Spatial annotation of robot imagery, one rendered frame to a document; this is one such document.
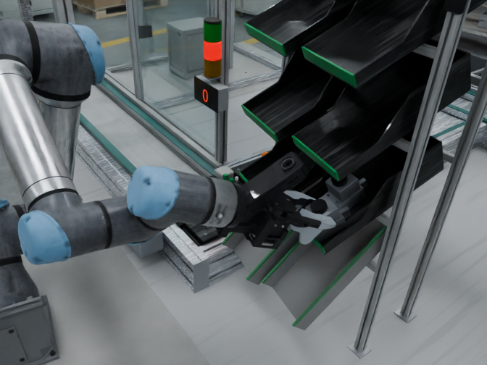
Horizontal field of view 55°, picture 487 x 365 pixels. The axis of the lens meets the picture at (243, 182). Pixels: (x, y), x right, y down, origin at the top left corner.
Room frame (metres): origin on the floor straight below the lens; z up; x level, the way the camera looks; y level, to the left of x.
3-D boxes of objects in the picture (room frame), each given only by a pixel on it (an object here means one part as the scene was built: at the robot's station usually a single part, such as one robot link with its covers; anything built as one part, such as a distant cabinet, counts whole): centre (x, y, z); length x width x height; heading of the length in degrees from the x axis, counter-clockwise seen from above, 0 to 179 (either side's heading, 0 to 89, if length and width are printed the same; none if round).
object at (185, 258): (1.17, 0.37, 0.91); 0.89 x 0.06 x 0.11; 39
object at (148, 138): (1.30, 0.24, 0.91); 0.84 x 0.28 x 0.10; 39
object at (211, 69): (1.27, 0.10, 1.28); 0.05 x 0.05 x 0.05
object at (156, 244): (0.98, 0.30, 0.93); 0.21 x 0.07 x 0.06; 39
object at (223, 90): (1.27, 0.10, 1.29); 0.12 x 0.05 x 0.25; 39
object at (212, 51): (1.27, 0.10, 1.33); 0.05 x 0.05 x 0.05
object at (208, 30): (1.27, 0.10, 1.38); 0.05 x 0.05 x 0.05
